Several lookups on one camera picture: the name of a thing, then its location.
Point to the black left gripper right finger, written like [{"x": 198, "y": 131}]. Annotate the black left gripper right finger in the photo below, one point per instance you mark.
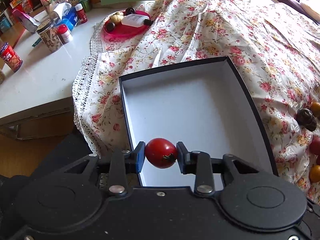
[{"x": 202, "y": 166}]

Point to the red plate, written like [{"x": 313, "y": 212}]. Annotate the red plate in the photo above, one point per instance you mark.
[{"x": 124, "y": 31}]

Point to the patterned glass jar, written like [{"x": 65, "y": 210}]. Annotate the patterned glass jar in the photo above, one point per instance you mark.
[{"x": 48, "y": 34}]

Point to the orange fruit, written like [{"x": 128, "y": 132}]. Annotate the orange fruit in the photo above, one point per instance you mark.
[
  {"x": 314, "y": 174},
  {"x": 315, "y": 109}
]

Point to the dark plum at plate top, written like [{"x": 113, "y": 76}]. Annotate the dark plum at plate top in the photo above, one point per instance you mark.
[{"x": 129, "y": 11}]

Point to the orange fruit upper right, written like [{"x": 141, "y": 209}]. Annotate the orange fruit upper right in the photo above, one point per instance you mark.
[{"x": 315, "y": 109}]

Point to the red white bottle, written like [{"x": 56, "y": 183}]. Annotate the red white bottle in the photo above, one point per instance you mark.
[{"x": 81, "y": 13}]

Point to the dark purple fruit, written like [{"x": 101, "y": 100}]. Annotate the dark purple fruit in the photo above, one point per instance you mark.
[{"x": 305, "y": 118}]

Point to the white plastic bottle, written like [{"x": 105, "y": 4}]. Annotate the white plastic bottle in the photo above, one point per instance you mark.
[{"x": 135, "y": 20}]

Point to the red snack can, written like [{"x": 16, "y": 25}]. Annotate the red snack can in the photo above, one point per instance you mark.
[{"x": 10, "y": 57}]

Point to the small red capped bottle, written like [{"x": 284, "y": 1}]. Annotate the small red capped bottle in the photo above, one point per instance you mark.
[{"x": 64, "y": 33}]

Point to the yellow fruit on plate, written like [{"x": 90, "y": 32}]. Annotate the yellow fruit on plate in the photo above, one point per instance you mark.
[{"x": 117, "y": 17}]

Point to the orange fruit lower right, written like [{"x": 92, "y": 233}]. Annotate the orange fruit lower right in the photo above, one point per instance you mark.
[{"x": 314, "y": 174}]

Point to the red fruit right edge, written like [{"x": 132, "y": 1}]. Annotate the red fruit right edge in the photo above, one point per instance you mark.
[{"x": 314, "y": 147}]

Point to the pink foil bag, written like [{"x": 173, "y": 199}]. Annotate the pink foil bag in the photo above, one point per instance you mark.
[{"x": 29, "y": 23}]

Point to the dark box with white interior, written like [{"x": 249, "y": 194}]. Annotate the dark box with white interior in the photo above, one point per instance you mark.
[{"x": 203, "y": 103}]

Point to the blue tissue pack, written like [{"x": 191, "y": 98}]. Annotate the blue tissue pack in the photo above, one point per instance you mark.
[{"x": 65, "y": 13}]

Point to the dark plum on plate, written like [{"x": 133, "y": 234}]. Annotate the dark plum on plate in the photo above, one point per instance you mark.
[{"x": 110, "y": 26}]

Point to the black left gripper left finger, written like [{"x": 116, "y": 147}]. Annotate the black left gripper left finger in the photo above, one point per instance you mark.
[{"x": 118, "y": 172}]

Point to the floral tablecloth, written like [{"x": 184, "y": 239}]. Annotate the floral tablecloth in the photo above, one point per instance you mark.
[{"x": 274, "y": 48}]

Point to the red tomato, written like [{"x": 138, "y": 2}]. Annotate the red tomato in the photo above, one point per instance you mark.
[{"x": 161, "y": 153}]

